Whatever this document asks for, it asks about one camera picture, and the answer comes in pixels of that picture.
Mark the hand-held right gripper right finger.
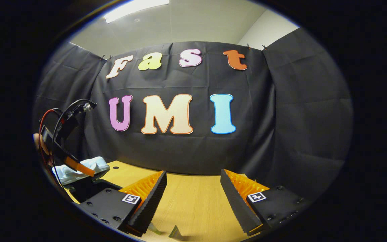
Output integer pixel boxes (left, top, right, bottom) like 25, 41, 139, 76
220, 169, 310, 236

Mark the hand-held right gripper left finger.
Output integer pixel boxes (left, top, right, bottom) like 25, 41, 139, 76
79, 170, 168, 237

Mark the black backdrop cloth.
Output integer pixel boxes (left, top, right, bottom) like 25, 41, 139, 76
32, 27, 353, 202

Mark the black cable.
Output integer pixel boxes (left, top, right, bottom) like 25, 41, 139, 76
52, 99, 96, 182

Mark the red cable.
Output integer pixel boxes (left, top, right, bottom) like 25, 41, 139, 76
38, 108, 63, 168

